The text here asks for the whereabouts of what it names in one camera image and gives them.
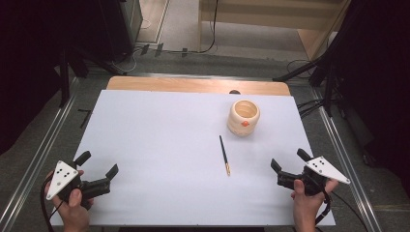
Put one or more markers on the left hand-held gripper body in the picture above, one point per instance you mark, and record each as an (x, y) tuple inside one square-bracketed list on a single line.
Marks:
[(63, 175)]

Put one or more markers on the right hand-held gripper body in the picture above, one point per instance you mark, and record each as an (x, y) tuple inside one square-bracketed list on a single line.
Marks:
[(325, 167)]

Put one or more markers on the black pen with gold tip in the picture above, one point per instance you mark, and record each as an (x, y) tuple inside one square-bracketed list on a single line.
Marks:
[(224, 155)]

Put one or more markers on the cream ribbed cup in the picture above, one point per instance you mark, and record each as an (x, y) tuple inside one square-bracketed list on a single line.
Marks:
[(238, 128)]

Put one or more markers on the person's left hand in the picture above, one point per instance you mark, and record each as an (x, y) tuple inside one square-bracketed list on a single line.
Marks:
[(74, 216)]

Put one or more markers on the person's right hand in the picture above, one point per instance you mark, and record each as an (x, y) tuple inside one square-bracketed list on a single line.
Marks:
[(304, 209)]

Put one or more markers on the white table mat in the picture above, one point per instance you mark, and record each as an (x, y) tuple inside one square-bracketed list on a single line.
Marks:
[(161, 145)]

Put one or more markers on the black metal stand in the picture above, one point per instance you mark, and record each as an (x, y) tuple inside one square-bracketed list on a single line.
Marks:
[(328, 90), (64, 80)]

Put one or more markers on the dark round table grommet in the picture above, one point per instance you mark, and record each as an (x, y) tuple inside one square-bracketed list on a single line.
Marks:
[(234, 92)]

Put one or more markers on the wooden table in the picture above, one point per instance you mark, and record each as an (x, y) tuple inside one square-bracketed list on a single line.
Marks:
[(180, 84)]

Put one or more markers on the dark cabinet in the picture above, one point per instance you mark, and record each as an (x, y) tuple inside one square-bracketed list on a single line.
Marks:
[(119, 25)]

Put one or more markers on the light wooden furniture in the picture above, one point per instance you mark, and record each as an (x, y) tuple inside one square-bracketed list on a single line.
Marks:
[(257, 14)]

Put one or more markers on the metal floor rail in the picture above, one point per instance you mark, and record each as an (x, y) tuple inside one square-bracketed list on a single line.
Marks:
[(38, 161), (346, 161)]

